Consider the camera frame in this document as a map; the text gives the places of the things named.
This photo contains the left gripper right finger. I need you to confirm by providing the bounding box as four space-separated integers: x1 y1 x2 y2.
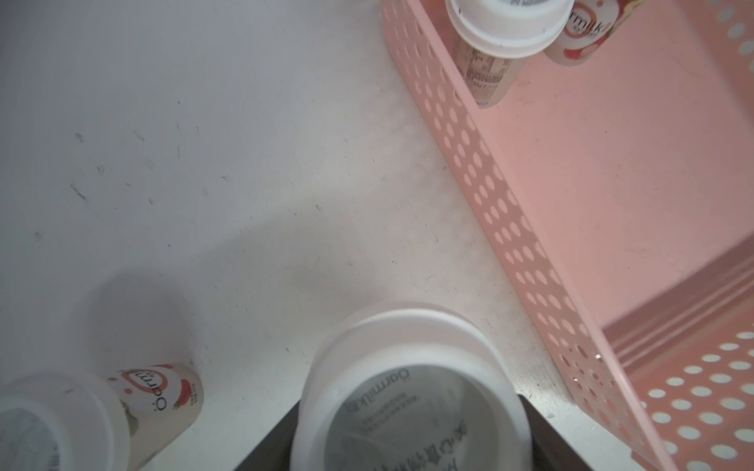
518 394 592 471

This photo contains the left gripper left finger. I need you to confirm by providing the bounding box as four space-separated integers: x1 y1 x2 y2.
236 402 300 471

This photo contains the green label yogurt cup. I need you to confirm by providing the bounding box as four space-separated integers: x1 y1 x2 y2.
290 301 533 470

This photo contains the pink plastic basket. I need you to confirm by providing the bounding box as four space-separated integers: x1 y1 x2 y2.
382 1 753 470

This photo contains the beige label yogurt cup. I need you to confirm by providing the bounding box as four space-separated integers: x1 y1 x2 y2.
446 0 575 108

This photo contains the red label yogurt cup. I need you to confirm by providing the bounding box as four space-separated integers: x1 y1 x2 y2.
544 0 645 67

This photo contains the yogurt cup left edge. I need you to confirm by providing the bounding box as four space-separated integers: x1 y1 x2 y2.
1 363 204 470

